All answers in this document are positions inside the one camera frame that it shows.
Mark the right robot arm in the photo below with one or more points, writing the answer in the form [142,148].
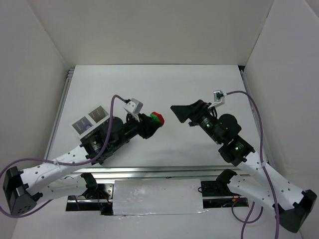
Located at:
[290,203]

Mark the aluminium left rail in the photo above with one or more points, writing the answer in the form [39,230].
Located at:
[68,80]

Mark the aluminium front rail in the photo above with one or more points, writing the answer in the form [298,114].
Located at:
[168,172]

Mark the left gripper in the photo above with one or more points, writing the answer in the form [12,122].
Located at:
[143,125]

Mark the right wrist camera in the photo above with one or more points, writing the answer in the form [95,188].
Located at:
[219,99]

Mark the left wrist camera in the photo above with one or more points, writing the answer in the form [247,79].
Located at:
[133,107]

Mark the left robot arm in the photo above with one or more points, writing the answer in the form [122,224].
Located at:
[26,188]

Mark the red green arched lego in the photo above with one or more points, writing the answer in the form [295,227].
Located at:
[157,117]

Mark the black two-compartment container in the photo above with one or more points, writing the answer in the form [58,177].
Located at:
[110,149]

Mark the white two-compartment container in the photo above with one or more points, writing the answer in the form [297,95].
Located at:
[95,117]

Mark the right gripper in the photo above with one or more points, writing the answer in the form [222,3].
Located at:
[197,112]

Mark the aluminium right rail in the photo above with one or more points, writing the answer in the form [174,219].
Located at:
[266,156]

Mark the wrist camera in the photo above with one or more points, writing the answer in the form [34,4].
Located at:
[133,107]
[219,99]

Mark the aluminium rail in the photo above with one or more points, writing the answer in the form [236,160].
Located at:
[168,172]
[266,156]
[68,80]

